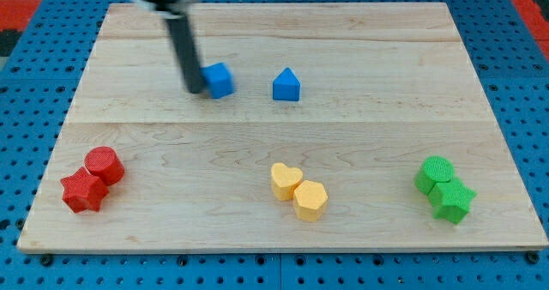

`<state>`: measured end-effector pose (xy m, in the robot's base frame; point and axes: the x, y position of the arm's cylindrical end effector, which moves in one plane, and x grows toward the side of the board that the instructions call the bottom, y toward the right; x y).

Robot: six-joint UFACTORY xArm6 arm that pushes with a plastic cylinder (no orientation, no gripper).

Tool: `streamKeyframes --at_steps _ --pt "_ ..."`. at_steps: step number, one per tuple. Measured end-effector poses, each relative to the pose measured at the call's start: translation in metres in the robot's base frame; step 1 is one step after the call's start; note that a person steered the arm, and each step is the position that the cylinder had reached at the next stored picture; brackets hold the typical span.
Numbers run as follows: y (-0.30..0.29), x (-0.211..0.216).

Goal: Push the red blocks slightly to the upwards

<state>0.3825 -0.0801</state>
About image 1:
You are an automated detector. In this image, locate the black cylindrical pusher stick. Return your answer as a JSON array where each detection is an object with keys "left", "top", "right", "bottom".
[{"left": 165, "top": 15, "right": 206, "bottom": 94}]

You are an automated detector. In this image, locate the blue cube block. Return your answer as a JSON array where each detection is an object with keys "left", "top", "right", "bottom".
[{"left": 202, "top": 63, "right": 234, "bottom": 99}]

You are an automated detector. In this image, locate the blue triangular prism block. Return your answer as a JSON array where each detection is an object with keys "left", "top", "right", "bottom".
[{"left": 272, "top": 67, "right": 301, "bottom": 101}]

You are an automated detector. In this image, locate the red cylinder block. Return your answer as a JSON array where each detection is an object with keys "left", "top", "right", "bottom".
[{"left": 84, "top": 146, "right": 125, "bottom": 186}]

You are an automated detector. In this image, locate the yellow heart block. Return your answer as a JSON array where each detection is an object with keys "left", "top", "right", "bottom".
[{"left": 270, "top": 162, "right": 304, "bottom": 201}]

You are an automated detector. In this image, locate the red star block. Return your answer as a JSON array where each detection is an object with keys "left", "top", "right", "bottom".
[{"left": 60, "top": 166, "right": 109, "bottom": 214}]

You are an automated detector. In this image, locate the light wooden board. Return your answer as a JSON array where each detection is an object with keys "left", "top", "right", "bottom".
[{"left": 18, "top": 3, "right": 548, "bottom": 254}]

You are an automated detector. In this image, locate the yellow hexagon block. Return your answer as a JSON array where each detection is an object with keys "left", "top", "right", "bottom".
[{"left": 293, "top": 180, "right": 329, "bottom": 222}]

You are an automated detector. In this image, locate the green cylinder block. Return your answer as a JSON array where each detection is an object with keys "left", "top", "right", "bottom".
[{"left": 413, "top": 155, "right": 455, "bottom": 195}]

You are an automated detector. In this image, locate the green star block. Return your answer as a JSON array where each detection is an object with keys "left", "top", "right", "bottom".
[{"left": 428, "top": 178, "right": 477, "bottom": 225}]

